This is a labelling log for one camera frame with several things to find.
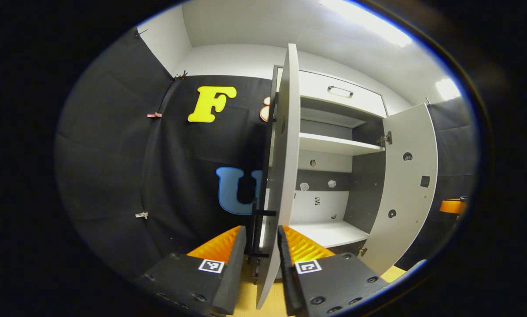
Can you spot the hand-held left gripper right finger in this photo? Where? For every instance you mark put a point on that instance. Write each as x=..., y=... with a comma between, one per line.
x=287, y=277

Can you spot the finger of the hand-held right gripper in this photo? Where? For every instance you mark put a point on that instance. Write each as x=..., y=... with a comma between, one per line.
x=451, y=206

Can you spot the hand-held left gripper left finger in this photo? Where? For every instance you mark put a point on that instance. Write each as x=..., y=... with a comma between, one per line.
x=234, y=273

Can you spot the white shoe cabinet door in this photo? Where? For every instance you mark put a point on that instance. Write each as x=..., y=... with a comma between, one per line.
x=285, y=154
x=399, y=237

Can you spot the white double-door shoe cabinet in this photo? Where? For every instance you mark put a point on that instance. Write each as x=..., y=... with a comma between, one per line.
x=364, y=103

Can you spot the metal door hinge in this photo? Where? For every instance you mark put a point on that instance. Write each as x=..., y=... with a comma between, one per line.
x=363, y=251
x=384, y=138

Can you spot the white cabinet shelf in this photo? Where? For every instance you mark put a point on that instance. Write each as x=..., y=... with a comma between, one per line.
x=333, y=143

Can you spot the white clip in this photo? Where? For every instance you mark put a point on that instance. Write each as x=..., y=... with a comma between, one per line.
x=141, y=215

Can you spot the small ceiling light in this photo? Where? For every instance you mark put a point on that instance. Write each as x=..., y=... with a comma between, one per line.
x=447, y=89

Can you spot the black backdrop cloth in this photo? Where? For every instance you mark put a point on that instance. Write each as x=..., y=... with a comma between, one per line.
x=113, y=176

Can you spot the pink clip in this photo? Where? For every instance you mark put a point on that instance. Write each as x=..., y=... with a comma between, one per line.
x=154, y=115

